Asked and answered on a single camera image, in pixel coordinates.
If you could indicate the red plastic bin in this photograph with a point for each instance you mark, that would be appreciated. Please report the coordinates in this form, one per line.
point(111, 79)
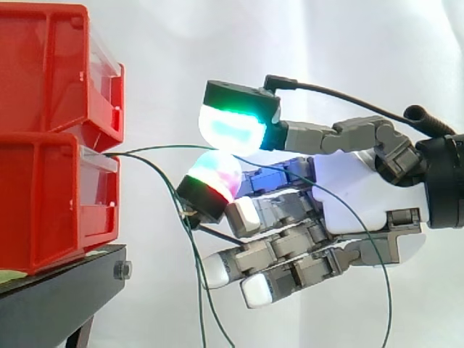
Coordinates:
point(43, 72)
point(40, 203)

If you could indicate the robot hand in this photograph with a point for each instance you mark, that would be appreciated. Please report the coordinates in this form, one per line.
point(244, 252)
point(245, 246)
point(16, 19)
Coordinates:
point(348, 195)

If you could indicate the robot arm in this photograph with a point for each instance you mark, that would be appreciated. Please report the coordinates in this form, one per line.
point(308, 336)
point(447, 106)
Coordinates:
point(447, 181)

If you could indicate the black stand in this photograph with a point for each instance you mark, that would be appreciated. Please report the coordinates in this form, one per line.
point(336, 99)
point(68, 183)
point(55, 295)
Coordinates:
point(54, 301)

